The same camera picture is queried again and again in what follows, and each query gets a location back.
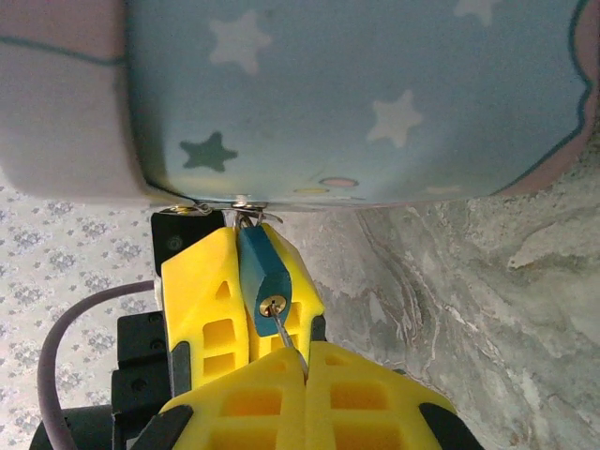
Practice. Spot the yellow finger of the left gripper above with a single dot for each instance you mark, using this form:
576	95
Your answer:
304	309
206	290

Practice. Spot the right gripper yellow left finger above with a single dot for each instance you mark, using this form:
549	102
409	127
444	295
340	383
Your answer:
290	422

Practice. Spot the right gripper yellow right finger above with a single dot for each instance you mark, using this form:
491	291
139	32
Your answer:
319	412

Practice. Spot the silver key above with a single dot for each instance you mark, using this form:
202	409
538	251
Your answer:
282	328

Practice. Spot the blue padlock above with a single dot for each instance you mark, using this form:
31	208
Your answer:
255	267

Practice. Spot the floral patterned backdrop cloth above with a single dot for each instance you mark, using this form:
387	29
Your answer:
70	244

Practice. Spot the cartoon print tin box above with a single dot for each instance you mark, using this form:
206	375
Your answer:
328	94

